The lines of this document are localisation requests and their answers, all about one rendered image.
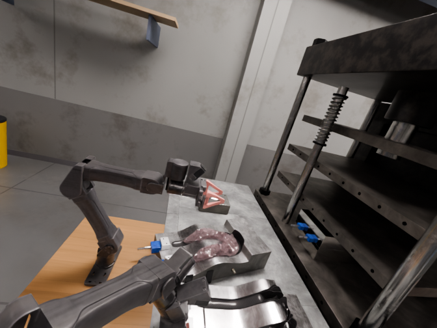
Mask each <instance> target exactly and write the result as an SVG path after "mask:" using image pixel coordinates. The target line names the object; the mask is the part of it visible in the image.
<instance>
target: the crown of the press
mask: <svg viewBox="0 0 437 328"><path fill-rule="evenodd" d="M297 75H299V76H302V77H304V76H308V77H311V79H312V80H314V81H318V82H320V83H324V84H327V85H330V86H333V87H336V88H339V86H343V87H348V88H349V92H352V93H355V94H359V95H361V96H365V97H367V98H371V99H379V100H382V102H388V103H391V105H390V107H389V109H388V111H387V113H386V114H385V116H384V118H385V119H387V120H391V121H393V122H392V124H391V126H390V128H389V130H388V132H387V134H386V136H385V137H384V138H387V139H390V140H393V141H397V142H400V143H404V144H410V142H411V141H412V139H413V138H414V135H415V134H416V132H417V131H418V129H419V128H424V129H428V130H430V129H432V128H433V127H434V125H435V123H436V122H437V13H434V14H430V15H427V16H422V17H419V18H415V19H412V20H407V21H403V22H400V23H395V24H393V25H388V26H385V27H381V28H378V29H373V30H370V31H366V32H362V33H358V34H354V35H350V36H346V37H343V38H338V39H335V40H331V41H327V40H326V39H323V38H316V39H314V41H313V44H312V46H308V47H307V48H306V50H305V52H304V56H303V58H302V61H301V64H300V67H299V69H298V72H297ZM377 153H378V154H380V155H383V156H386V157H390V158H392V159H396V160H400V159H401V158H402V157H401V156H397V155H395V154H392V153H389V152H387V151H384V150H381V149H378V150H377Z"/></svg>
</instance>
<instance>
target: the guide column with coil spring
mask: <svg viewBox="0 0 437 328"><path fill-rule="evenodd" d="M348 91H349V88H348V87H343V86H339V88H338V91H337V92H336V93H337V94H342V95H347V93H348ZM333 101H337V102H343V101H344V100H340V99H334V100H333ZM332 105H340V106H342V103H334V102H332ZM330 108H333V109H340V107H335V106H330ZM328 112H333V113H339V111H335V110H329V111H328ZM327 115H329V116H337V115H335V114H331V113H327ZM326 119H330V120H335V119H336V118H332V117H327V116H326ZM324 122H327V123H331V124H333V123H334V122H332V121H328V120H324ZM323 126H328V127H332V126H333V125H330V124H323ZM321 129H323V130H331V128H324V127H321ZM320 132H321V133H327V134H329V132H328V131H322V130H320ZM318 135H319V136H322V137H328V135H323V134H320V133H319V134H318ZM317 139H320V140H324V141H325V140H326V139H325V138H321V137H317ZM316 142H318V143H321V144H324V143H325V142H322V141H318V140H316ZM322 149H323V146H321V145H318V144H314V146H313V148H312V150H311V153H310V155H309V158H308V160H307V162H306V164H305V167H304V169H303V171H302V174H301V175H300V178H299V180H298V183H297V186H296V188H295V190H294V192H293V195H292V197H291V200H290V201H289V204H288V206H287V208H286V211H285V213H284V216H283V217H282V222H283V223H285V224H289V222H290V220H291V217H292V215H293V213H294V211H295V208H296V207H297V204H298V202H299V200H300V197H301V195H302V192H303V190H304V188H305V186H306V184H307V182H308V179H309V177H310V175H311V172H312V170H313V168H314V166H315V164H316V162H317V159H318V157H319V155H320V153H321V150H322Z"/></svg>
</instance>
